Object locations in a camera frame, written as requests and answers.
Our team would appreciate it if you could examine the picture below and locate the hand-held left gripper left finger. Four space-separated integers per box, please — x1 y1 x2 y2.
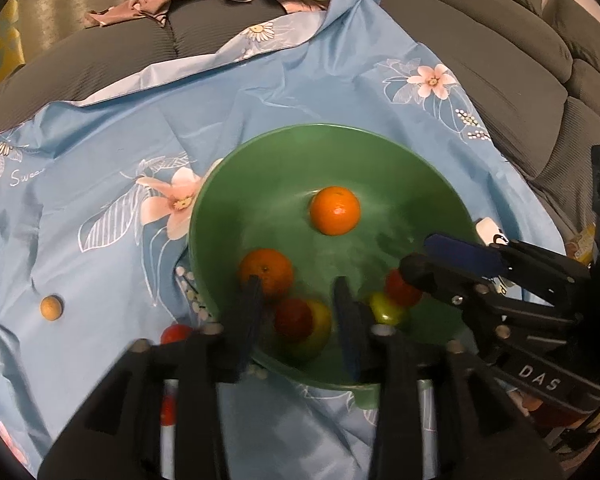
37 275 266 480

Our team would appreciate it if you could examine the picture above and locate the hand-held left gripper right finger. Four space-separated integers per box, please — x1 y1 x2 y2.
332 276 566 480

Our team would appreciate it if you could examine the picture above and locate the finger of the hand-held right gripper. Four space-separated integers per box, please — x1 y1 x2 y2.
423 232 592 312
400 252 582 357

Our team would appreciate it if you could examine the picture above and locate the large orange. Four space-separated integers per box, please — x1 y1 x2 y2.
237 248 295 301

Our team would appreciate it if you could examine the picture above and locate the green bowl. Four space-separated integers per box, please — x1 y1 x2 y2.
187 123 478 409

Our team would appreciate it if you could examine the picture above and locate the small orange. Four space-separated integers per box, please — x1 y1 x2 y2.
309 186 362 236

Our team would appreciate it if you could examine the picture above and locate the small white device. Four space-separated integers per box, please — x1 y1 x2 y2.
474 216 518 301

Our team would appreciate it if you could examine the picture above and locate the yellow packet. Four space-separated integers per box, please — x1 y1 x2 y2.
567 224 597 263

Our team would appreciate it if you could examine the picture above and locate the grey sofa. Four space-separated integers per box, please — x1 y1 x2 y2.
0 0 600 281

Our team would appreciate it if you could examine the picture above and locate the tan longan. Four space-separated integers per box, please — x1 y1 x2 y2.
40 295 64 321

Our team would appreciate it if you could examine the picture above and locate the blue floral bedsheet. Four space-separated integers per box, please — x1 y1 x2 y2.
0 0 571 480

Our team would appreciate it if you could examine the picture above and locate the yellow patterned curtain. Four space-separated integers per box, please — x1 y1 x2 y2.
0 0 26 106

